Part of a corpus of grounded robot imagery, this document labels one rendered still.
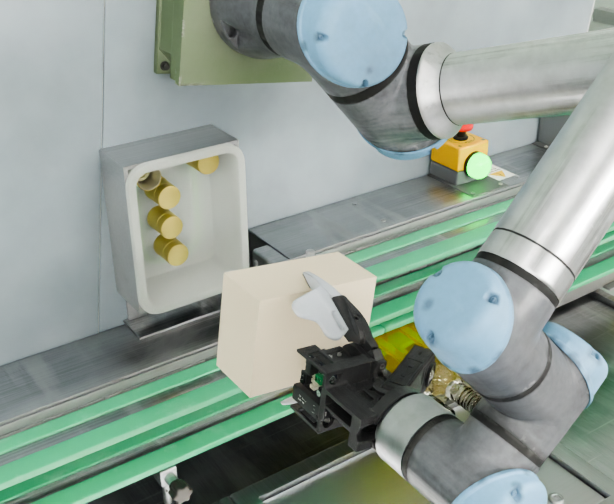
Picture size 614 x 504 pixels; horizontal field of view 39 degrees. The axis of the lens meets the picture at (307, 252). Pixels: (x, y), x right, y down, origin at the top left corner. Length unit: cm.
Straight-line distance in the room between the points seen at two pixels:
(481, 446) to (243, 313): 31
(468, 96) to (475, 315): 42
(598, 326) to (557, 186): 109
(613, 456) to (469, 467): 71
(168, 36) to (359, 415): 57
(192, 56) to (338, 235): 37
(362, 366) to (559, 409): 21
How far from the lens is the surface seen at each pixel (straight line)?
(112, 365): 123
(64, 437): 116
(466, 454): 77
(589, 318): 179
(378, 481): 130
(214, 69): 115
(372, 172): 147
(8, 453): 115
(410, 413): 81
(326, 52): 96
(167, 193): 119
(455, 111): 103
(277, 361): 97
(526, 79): 98
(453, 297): 66
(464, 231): 140
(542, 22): 166
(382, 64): 100
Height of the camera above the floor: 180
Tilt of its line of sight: 47 degrees down
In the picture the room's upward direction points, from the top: 124 degrees clockwise
